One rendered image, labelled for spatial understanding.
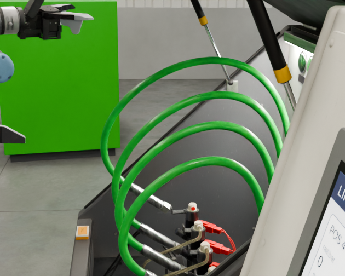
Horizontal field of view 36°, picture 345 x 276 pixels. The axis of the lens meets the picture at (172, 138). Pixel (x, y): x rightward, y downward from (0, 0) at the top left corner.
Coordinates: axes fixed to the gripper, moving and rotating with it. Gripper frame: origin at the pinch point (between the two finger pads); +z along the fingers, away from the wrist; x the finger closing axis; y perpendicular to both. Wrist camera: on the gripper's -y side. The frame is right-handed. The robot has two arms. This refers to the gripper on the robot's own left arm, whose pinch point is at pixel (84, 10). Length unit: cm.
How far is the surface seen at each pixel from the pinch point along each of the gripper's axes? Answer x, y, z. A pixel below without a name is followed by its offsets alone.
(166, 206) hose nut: 72, 23, -11
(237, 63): 73, -6, 1
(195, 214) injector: 75, 25, -6
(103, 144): 65, 11, -22
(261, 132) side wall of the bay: 54, 21, 28
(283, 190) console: 109, -3, -18
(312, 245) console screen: 119, -4, -24
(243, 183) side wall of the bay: 54, 35, 24
